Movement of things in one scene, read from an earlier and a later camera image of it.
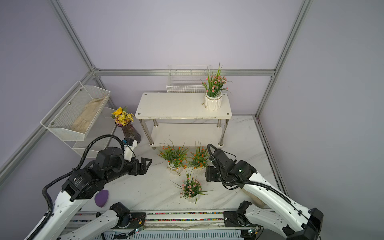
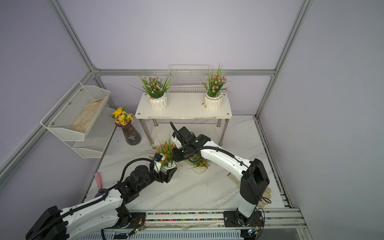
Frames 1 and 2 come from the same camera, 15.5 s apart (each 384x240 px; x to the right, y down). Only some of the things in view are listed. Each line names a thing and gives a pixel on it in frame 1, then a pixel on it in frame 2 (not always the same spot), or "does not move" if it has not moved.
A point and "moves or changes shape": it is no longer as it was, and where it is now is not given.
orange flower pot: [176, 157] moves or changes shape
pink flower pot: [214, 85] does not move
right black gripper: [210, 173] → [176, 152]
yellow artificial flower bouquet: [121, 117] does not move
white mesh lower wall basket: [99, 135] does not move
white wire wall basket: [187, 78] does not move
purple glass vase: [129, 132] does not move
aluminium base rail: [167, 220] does not move
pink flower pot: [191, 187] → [156, 88]
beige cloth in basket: [81, 123] does not move
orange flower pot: [199, 161] does not move
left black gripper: [134, 163] → [168, 177]
